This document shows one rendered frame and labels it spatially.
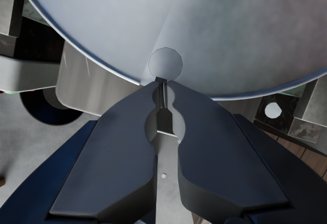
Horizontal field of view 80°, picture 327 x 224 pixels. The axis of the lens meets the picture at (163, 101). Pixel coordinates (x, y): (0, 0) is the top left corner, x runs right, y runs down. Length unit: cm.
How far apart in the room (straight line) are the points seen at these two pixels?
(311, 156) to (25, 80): 76
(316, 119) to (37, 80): 44
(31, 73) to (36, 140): 79
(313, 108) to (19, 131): 113
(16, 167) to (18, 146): 11
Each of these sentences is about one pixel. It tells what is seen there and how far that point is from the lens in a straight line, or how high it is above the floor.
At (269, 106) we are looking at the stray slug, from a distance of 31.
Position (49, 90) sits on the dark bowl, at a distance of 105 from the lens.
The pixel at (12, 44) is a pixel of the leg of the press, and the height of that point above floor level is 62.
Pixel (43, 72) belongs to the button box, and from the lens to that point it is 41.
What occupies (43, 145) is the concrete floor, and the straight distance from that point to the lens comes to 114.
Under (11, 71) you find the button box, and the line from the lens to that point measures 36.
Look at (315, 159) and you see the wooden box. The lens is 79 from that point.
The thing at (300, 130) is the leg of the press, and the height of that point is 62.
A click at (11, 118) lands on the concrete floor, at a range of 118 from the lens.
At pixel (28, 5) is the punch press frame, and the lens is 33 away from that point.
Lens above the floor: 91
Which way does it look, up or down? 81 degrees down
